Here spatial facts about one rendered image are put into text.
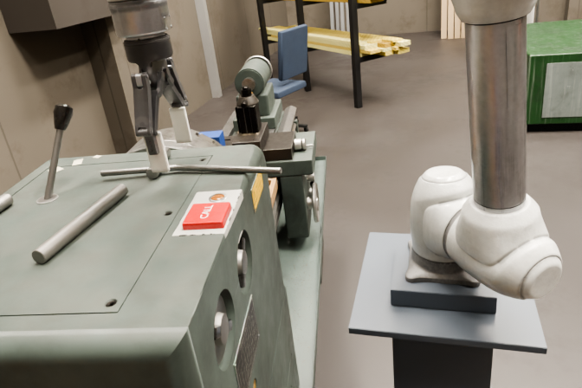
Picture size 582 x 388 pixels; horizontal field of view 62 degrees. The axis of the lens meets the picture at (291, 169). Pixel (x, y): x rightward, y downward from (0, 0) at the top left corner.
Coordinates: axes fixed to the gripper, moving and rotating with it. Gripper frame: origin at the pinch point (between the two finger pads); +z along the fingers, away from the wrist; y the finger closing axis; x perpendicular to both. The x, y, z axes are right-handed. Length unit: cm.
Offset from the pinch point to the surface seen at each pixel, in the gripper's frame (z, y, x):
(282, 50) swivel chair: 48, 354, 23
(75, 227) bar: 2.6, -21.4, 8.3
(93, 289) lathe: 4.3, -33.8, 0.0
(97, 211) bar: 2.9, -16.6, 7.3
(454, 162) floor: 130, 269, -109
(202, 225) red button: 3.6, -21.2, -10.4
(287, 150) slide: 34, 79, -9
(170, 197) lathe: 4.3, -10.2, -2.0
